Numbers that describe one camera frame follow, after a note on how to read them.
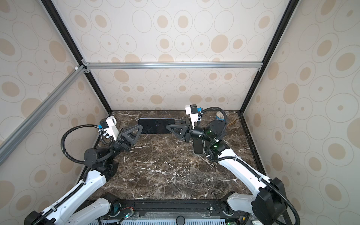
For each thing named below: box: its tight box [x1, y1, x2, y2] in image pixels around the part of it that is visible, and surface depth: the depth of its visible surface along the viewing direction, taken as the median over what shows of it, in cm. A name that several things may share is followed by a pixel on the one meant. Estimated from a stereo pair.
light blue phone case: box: [192, 137, 205, 155], surface depth 99 cm
